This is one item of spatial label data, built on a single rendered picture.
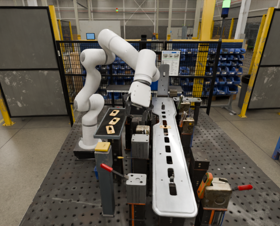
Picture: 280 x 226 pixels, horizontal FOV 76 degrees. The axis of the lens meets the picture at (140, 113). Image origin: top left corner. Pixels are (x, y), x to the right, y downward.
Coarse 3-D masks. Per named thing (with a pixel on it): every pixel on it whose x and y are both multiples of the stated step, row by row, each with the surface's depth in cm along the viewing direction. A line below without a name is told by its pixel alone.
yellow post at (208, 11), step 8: (208, 0) 188; (208, 8) 190; (208, 16) 194; (208, 24) 197; (200, 32) 207; (208, 32) 200; (200, 40) 206; (208, 40) 203; (200, 48) 208; (200, 64) 215; (200, 72) 219; (200, 80) 223; (192, 96) 237; (200, 96) 231; (192, 104) 237
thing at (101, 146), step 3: (99, 144) 87; (102, 144) 87; (105, 144) 86; (108, 144) 87; (96, 147) 85; (99, 147) 85; (102, 147) 85; (105, 147) 85; (108, 147) 85; (96, 150) 84; (99, 150) 84; (102, 150) 83; (105, 150) 83
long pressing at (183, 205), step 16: (160, 112) 159; (176, 112) 160; (160, 128) 133; (176, 128) 134; (160, 144) 114; (176, 144) 114; (160, 160) 100; (176, 160) 100; (160, 176) 89; (176, 176) 89; (160, 192) 81; (176, 192) 81; (192, 192) 81; (160, 208) 73; (176, 208) 73; (192, 208) 73
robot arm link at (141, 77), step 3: (135, 75) 82; (138, 75) 80; (141, 75) 80; (144, 75) 80; (135, 78) 81; (138, 78) 80; (141, 78) 80; (144, 78) 80; (147, 78) 80; (150, 78) 82; (135, 81) 83; (144, 81) 81; (147, 81) 80; (150, 81) 82; (150, 84) 83
